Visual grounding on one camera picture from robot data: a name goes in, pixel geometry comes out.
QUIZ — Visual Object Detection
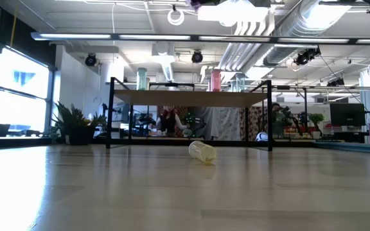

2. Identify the red medicine bottle white cap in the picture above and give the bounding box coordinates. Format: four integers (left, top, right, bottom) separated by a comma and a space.
210, 68, 222, 92

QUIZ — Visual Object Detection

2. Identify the green medicine bottle white cap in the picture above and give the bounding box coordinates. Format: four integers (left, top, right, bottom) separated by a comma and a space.
136, 67, 148, 91

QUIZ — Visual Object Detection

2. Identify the wooden shelf with black legs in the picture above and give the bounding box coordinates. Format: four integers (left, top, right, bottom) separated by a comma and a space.
105, 76, 273, 152

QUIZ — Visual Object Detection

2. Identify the yellow medicine bottle white cap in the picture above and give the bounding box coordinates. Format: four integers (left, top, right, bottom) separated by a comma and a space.
188, 140, 217, 164

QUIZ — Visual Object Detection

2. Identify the person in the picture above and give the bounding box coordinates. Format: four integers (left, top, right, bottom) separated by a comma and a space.
155, 105, 188, 137
270, 102, 294, 139

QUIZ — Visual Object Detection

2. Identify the white patterned curtain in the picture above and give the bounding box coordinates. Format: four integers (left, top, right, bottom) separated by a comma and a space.
200, 107, 242, 141

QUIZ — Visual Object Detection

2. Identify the black round ceiling speaker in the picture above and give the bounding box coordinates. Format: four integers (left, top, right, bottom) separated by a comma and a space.
84, 53, 98, 67
191, 49, 204, 64

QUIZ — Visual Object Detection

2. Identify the green plant in black pot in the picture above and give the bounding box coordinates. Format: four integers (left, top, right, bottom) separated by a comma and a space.
51, 101, 108, 146

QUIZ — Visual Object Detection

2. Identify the black metal rack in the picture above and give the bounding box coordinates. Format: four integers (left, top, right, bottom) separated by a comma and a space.
273, 85, 308, 141

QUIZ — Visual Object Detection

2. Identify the small plant in white pot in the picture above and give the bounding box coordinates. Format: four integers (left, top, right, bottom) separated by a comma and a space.
308, 112, 326, 139

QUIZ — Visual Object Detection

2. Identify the long ceiling light bar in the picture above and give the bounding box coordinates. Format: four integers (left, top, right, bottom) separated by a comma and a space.
30, 31, 370, 46

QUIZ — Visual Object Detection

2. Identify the black ceiling projector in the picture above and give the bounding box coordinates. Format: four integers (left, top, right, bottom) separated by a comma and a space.
293, 46, 322, 67

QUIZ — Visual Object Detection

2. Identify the black computer monitor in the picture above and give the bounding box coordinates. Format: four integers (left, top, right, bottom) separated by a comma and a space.
329, 102, 366, 127

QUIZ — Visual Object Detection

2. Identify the large bright window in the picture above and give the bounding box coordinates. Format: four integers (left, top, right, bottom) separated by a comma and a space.
0, 44, 56, 135

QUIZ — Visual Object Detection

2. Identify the black aluminium table frame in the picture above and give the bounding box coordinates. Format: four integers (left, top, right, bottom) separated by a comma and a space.
90, 137, 316, 147

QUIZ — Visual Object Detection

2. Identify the coiled white cable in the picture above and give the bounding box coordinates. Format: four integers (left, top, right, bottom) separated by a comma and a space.
166, 8, 186, 26

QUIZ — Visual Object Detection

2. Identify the silver ventilation duct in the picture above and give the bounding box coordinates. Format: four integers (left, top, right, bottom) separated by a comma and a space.
241, 0, 355, 76

